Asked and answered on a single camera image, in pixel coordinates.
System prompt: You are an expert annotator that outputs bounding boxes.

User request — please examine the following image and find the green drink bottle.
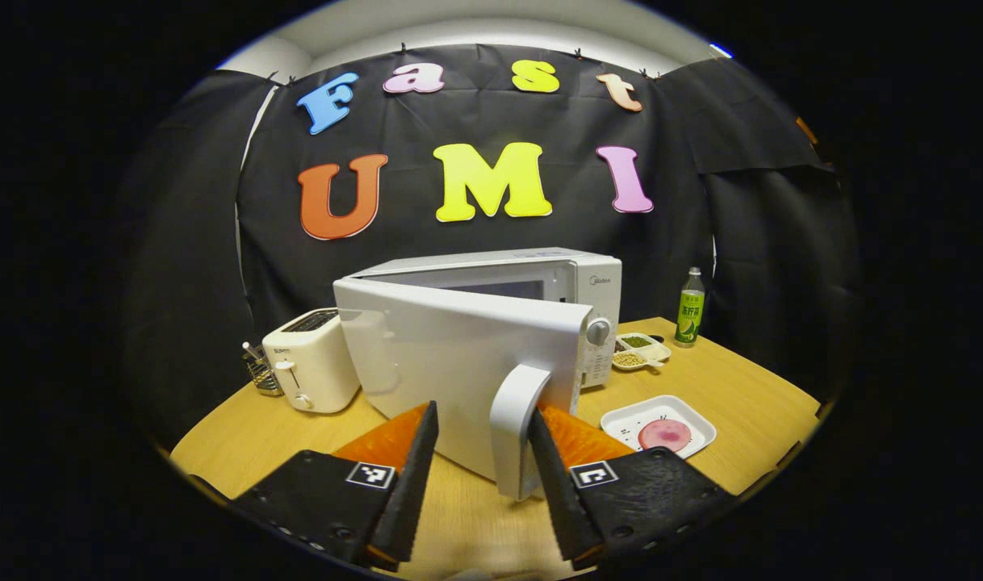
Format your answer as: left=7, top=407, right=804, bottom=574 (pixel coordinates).
left=674, top=267, right=706, bottom=349

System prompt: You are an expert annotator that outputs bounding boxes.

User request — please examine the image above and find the metal wire rack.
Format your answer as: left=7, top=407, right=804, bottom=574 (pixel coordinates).
left=242, top=341, right=285, bottom=397

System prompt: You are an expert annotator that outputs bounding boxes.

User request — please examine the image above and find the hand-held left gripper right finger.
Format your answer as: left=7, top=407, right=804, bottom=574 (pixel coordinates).
left=527, top=403, right=738, bottom=566

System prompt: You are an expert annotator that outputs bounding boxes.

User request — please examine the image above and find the white divided bean dish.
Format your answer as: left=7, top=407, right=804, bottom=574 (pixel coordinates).
left=612, top=332, right=672, bottom=372

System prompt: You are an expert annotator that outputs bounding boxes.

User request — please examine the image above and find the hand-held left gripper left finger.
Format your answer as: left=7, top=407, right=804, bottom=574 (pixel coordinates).
left=232, top=400, right=441, bottom=572

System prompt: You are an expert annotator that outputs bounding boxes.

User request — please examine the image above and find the white square plate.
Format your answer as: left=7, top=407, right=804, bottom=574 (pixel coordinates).
left=600, top=395, right=717, bottom=460

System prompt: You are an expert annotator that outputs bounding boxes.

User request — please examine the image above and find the white toaster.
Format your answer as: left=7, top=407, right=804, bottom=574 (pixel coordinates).
left=262, top=307, right=362, bottom=415

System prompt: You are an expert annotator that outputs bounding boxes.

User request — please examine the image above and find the white microwave oven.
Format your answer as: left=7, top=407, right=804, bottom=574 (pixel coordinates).
left=333, top=247, right=623, bottom=501

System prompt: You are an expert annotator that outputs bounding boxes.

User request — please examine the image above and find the pink ham slice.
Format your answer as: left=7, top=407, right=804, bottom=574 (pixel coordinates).
left=638, top=418, right=692, bottom=453

